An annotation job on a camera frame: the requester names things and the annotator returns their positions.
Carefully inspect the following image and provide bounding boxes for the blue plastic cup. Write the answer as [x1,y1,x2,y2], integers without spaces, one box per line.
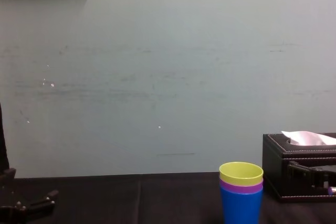
[219,186,264,224]

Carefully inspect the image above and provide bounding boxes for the black leather tissue box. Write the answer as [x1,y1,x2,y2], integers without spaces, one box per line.
[262,132,336,204]

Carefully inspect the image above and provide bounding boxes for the white tissue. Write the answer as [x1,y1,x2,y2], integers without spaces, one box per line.
[281,130,336,147]

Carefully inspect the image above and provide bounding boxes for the black table cloth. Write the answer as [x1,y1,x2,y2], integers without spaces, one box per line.
[0,172,336,224]

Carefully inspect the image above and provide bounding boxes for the yellow-green plastic cup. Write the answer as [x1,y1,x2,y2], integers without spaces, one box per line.
[219,162,264,186]

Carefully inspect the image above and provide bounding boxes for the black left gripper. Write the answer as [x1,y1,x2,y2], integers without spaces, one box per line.
[0,167,59,220]

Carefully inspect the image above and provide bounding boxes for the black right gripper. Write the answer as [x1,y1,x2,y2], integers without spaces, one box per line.
[287,161,336,196]

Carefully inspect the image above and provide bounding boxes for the purple plastic cup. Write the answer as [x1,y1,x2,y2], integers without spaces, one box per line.
[219,178,264,195]

